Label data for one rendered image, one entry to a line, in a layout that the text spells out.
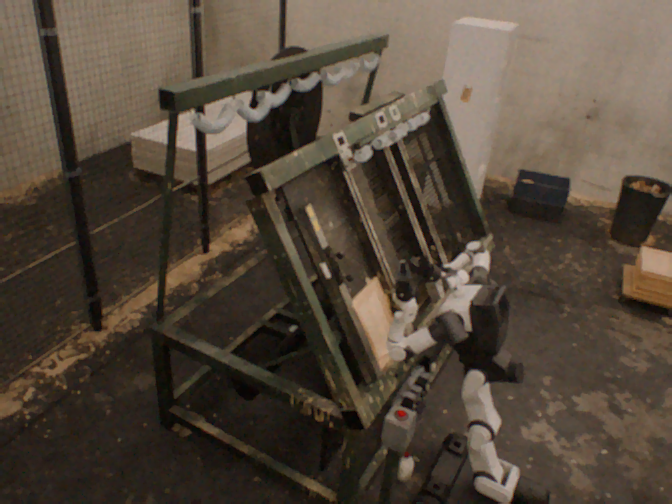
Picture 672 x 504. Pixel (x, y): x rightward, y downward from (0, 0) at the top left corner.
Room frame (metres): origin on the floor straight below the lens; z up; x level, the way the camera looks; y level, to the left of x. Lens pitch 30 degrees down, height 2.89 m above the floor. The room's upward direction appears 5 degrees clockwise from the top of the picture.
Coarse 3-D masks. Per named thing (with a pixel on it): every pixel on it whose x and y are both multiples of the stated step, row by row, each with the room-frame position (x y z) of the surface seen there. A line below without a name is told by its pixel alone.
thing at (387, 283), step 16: (336, 144) 2.74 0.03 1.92; (336, 160) 2.76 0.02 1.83; (352, 160) 2.78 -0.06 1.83; (336, 176) 2.75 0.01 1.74; (352, 192) 2.71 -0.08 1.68; (352, 208) 2.71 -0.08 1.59; (368, 224) 2.70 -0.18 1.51; (368, 240) 2.65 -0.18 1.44; (368, 256) 2.65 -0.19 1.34; (384, 272) 2.60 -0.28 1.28; (384, 288) 2.60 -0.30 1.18
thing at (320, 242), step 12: (312, 228) 2.39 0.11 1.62; (324, 240) 2.40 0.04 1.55; (336, 288) 2.32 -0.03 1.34; (348, 300) 2.32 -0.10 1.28; (348, 312) 2.29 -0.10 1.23; (360, 324) 2.30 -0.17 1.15; (360, 336) 2.25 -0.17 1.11; (360, 348) 2.25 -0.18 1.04; (372, 348) 2.27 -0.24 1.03; (372, 360) 2.23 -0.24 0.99; (372, 372) 2.21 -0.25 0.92
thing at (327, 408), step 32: (256, 256) 3.47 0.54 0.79; (224, 288) 3.05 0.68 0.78; (160, 352) 2.56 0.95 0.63; (192, 352) 2.44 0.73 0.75; (224, 352) 2.42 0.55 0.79; (288, 352) 2.59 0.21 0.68; (448, 352) 3.34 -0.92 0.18; (160, 384) 2.57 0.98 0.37; (192, 384) 2.79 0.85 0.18; (256, 384) 2.24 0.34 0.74; (288, 384) 2.22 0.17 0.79; (160, 416) 2.58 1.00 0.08; (192, 416) 2.51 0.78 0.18; (320, 416) 2.06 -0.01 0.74; (224, 448) 2.34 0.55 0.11; (352, 448) 1.97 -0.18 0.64; (384, 448) 2.39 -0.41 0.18; (288, 480) 2.14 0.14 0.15; (352, 480) 1.96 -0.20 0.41
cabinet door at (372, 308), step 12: (372, 288) 2.54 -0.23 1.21; (360, 300) 2.42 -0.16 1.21; (372, 300) 2.49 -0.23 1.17; (384, 300) 2.57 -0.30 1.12; (360, 312) 2.37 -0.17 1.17; (372, 312) 2.45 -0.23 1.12; (384, 312) 2.52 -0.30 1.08; (372, 324) 2.40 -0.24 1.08; (384, 324) 2.47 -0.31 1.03; (372, 336) 2.35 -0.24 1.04; (384, 336) 2.43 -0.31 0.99; (384, 348) 2.38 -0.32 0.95; (384, 360) 2.33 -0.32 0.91
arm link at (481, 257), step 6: (468, 246) 2.81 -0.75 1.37; (474, 246) 2.79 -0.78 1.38; (480, 246) 2.78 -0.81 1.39; (474, 252) 2.75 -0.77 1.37; (480, 252) 2.73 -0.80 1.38; (486, 252) 2.75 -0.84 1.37; (474, 258) 2.71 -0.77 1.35; (480, 258) 2.68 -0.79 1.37; (486, 258) 2.69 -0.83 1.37; (474, 264) 2.64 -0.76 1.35; (480, 264) 2.62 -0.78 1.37; (486, 264) 2.64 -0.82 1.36
